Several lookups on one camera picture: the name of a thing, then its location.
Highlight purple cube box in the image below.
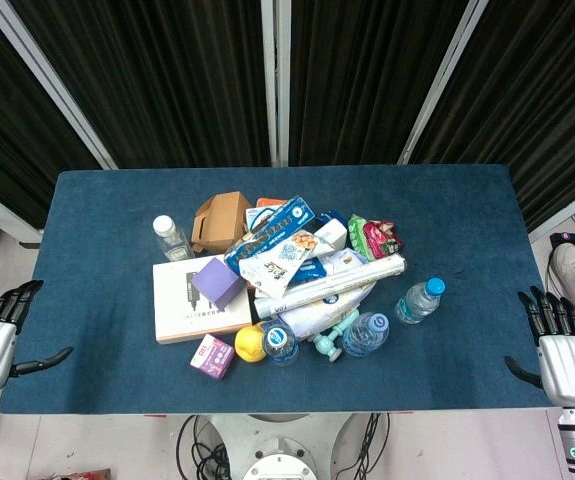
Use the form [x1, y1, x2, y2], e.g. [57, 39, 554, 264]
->
[190, 257, 245, 315]

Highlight white blue plastic bag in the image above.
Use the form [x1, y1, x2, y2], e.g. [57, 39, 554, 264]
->
[279, 248, 376, 342]

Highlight orange white box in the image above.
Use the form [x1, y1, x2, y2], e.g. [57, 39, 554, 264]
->
[245, 196, 289, 231]

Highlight white shoe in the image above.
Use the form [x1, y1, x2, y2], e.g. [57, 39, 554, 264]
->
[552, 242, 575, 301]

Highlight white cling wrap roll box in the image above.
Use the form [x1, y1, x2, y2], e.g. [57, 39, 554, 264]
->
[253, 253, 407, 319]

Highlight white carton with blue print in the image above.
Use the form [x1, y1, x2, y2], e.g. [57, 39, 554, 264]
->
[311, 209, 351, 251]

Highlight water bottle with G cap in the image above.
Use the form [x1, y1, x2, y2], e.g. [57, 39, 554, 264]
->
[341, 312, 390, 358]

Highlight white flat electronics box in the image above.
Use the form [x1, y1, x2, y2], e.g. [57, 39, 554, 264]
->
[152, 259, 257, 345]

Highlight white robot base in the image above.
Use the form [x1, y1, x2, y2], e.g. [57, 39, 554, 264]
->
[201, 412, 363, 480]

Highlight light teal dumbbell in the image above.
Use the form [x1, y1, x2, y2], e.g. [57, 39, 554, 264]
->
[311, 308, 361, 363]

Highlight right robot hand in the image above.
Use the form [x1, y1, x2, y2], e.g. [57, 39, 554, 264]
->
[504, 285, 575, 407]

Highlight green and red snack packet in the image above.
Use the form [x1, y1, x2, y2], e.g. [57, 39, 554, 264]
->
[347, 213, 404, 261]

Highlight blue table cloth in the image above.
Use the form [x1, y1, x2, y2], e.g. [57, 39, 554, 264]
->
[0, 164, 554, 415]

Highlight small bottle blue label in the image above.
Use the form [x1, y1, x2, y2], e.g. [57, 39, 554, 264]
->
[260, 320, 300, 367]

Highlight brown cardboard box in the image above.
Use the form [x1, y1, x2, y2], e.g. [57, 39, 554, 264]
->
[190, 191, 253, 254]

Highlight blue white snack bag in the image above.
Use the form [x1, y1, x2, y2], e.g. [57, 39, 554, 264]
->
[224, 195, 317, 275]

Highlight clear bottle with white cap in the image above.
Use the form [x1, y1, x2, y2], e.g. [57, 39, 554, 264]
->
[152, 214, 196, 263]

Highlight black curtain panels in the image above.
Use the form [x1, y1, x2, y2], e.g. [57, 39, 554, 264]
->
[0, 0, 575, 233]

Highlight yellow lemon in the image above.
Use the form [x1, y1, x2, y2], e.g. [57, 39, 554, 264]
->
[234, 322, 268, 363]

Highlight blue-capped water bottle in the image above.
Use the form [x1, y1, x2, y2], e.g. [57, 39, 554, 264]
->
[394, 277, 447, 326]

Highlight small pink purple box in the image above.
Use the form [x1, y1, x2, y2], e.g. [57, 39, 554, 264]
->
[189, 333, 236, 381]

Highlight black cables under table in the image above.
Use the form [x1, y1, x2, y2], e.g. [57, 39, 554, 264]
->
[175, 413, 233, 480]

